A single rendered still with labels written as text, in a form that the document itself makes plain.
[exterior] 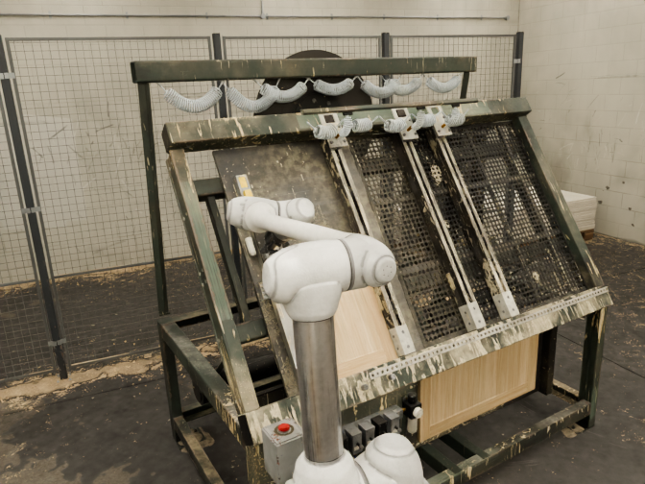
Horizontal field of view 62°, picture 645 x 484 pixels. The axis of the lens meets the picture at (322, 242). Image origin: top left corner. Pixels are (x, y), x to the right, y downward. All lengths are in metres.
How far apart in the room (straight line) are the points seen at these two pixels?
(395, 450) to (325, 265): 0.55
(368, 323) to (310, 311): 1.16
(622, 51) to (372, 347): 6.06
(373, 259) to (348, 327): 1.10
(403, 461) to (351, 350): 0.90
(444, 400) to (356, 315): 0.86
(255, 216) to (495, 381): 1.98
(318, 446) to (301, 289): 0.41
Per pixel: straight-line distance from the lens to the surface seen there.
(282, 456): 1.92
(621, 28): 7.84
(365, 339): 2.37
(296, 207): 1.76
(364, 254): 1.28
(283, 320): 2.20
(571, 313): 3.16
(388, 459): 1.51
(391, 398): 2.37
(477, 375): 3.12
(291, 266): 1.22
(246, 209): 1.73
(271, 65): 2.97
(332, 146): 2.54
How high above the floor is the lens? 2.05
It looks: 16 degrees down
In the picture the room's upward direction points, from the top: 3 degrees counter-clockwise
